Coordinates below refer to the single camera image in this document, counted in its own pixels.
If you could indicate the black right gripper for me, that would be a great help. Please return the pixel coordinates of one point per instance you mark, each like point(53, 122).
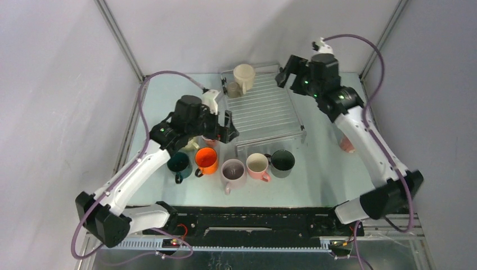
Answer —
point(291, 67)

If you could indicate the small salmon pink mug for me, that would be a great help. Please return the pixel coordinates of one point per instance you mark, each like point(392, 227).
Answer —
point(210, 142)

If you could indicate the mauve grey mug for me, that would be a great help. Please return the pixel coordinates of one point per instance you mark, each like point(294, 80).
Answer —
point(233, 175)

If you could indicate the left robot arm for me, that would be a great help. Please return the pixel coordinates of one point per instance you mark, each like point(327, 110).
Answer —
point(103, 213)

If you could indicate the clear acrylic dish rack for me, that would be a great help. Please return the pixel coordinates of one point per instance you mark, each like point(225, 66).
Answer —
point(266, 114)

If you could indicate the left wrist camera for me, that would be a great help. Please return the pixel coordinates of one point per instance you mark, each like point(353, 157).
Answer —
point(211, 99)

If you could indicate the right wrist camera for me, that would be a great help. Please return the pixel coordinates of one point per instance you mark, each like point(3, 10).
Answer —
point(319, 46)

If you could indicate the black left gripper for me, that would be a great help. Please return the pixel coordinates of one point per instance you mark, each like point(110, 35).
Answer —
point(220, 133)

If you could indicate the dark grey mug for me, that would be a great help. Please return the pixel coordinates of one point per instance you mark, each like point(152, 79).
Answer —
point(281, 162)

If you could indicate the dark teal mug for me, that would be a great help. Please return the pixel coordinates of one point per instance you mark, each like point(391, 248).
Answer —
point(180, 165)

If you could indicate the light green mug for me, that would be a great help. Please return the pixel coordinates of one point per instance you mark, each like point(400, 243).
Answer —
point(192, 145)

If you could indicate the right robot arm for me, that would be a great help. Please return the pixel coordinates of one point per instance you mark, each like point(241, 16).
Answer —
point(395, 185)

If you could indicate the pink patterned mug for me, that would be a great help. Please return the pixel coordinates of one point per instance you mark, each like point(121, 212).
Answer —
point(346, 145)

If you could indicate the orange mug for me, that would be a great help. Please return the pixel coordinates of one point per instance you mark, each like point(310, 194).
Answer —
point(207, 161)

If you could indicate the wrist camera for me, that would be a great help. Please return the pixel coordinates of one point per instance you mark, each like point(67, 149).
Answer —
point(319, 46)
point(211, 99)

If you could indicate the small beige cup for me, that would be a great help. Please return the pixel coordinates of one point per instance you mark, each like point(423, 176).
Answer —
point(234, 90)

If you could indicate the cream beige mug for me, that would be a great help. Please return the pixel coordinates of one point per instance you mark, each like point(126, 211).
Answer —
point(244, 76)

